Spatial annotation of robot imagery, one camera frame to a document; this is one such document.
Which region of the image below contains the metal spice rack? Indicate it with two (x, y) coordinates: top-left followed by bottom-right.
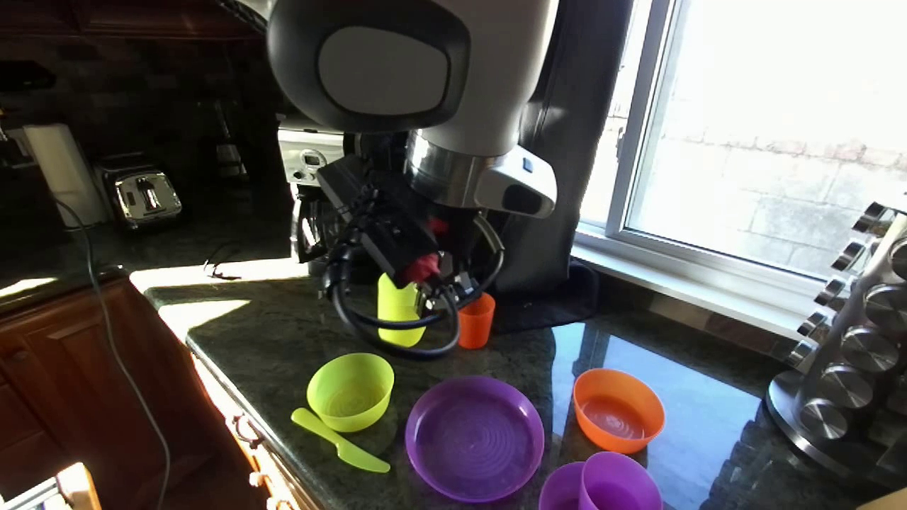
(763, 199), (907, 491)

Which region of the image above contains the green plastic cup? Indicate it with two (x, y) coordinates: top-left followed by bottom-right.
(374, 270), (432, 352)

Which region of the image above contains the white paper towel roll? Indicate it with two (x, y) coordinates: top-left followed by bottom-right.
(16, 121), (111, 230)

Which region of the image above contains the brown wooden cabinet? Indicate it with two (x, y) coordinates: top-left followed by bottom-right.
(0, 271), (324, 510)

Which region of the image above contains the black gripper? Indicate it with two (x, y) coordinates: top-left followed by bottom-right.
(314, 152), (476, 292)

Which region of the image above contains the dark curtain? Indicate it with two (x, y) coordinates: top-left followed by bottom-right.
(490, 0), (636, 329)

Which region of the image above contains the green plastic knife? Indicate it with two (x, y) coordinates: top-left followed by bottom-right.
(290, 406), (395, 476)

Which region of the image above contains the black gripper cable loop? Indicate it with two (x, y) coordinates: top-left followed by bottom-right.
(325, 212), (507, 360)

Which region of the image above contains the orange plastic bowl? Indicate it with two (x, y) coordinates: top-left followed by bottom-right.
(569, 365), (668, 459)

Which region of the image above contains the orange plastic cup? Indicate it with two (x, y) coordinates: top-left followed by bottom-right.
(456, 292), (498, 355)

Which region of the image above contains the stainless steel coffee maker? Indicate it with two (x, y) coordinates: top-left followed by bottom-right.
(274, 121), (381, 271)

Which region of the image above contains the white framed window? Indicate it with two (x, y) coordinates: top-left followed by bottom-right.
(569, 0), (907, 343)

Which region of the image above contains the silver toaster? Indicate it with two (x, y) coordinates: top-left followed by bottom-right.
(96, 165), (186, 231)

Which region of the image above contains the thin grey hanging cable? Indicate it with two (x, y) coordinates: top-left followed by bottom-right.
(52, 196), (179, 510)

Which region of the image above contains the white box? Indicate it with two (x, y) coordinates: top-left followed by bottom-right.
(0, 459), (106, 510)

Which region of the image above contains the green plastic bowl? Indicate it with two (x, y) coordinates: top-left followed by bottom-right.
(303, 352), (396, 435)

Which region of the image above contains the purple plastic plate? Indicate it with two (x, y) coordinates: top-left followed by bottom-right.
(403, 376), (549, 508)

